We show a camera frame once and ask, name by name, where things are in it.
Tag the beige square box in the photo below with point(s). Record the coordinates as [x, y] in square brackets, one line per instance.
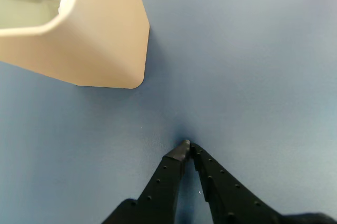
[105, 37]

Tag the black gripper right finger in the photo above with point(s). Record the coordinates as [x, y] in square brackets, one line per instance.
[229, 197]

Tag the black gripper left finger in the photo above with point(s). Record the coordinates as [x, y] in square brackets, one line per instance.
[158, 197]

